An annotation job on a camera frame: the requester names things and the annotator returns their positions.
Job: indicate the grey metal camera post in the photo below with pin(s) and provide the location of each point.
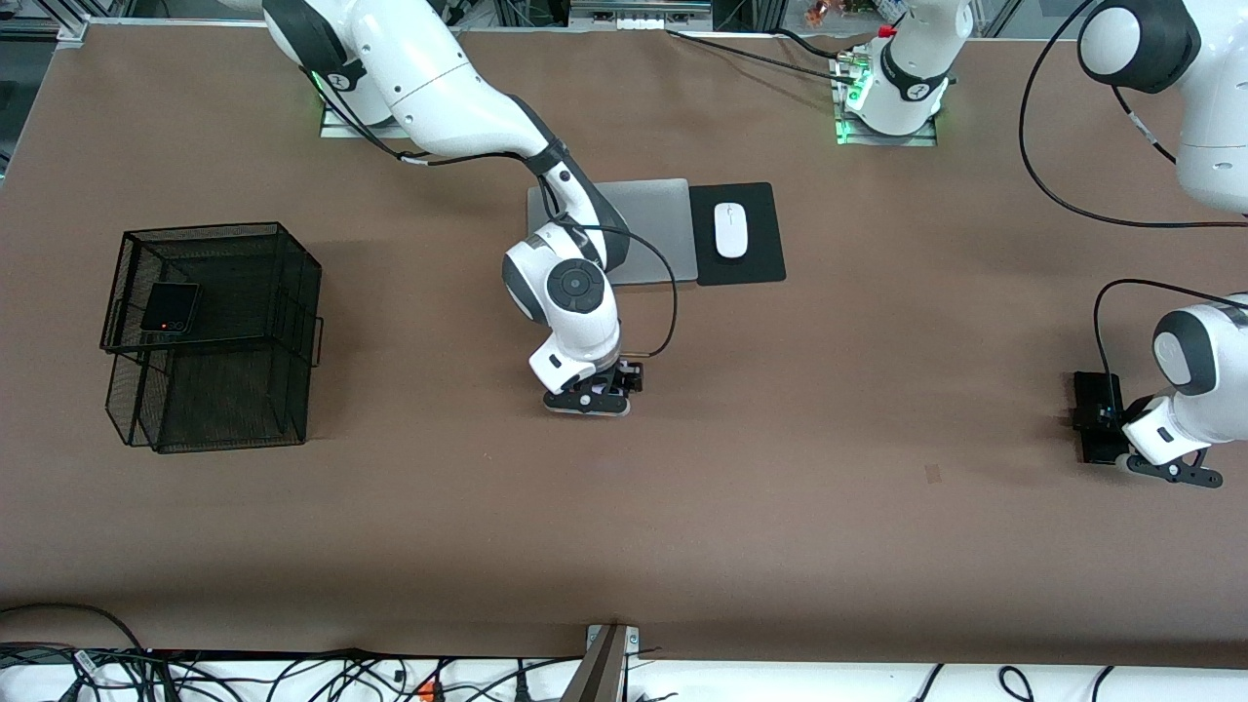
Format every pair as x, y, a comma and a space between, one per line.
600, 673

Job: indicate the black mouse pad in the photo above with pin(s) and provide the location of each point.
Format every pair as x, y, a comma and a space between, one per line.
760, 263

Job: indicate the aluminium frame profile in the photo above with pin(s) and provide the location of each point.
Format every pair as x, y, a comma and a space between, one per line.
73, 31

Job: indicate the silver closed laptop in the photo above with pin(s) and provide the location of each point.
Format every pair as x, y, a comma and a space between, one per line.
653, 224

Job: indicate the black slab smartphone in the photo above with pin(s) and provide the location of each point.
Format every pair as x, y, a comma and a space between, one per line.
1092, 385

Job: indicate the white computer mouse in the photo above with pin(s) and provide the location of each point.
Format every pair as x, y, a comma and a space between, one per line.
730, 234

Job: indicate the white power strip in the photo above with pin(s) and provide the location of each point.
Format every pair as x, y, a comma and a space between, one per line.
639, 18

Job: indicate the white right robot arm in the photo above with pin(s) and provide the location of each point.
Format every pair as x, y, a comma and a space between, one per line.
439, 88

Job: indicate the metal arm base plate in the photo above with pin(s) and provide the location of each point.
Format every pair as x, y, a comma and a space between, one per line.
336, 131
921, 142

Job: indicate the black flip phone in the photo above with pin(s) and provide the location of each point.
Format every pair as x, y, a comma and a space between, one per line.
171, 307

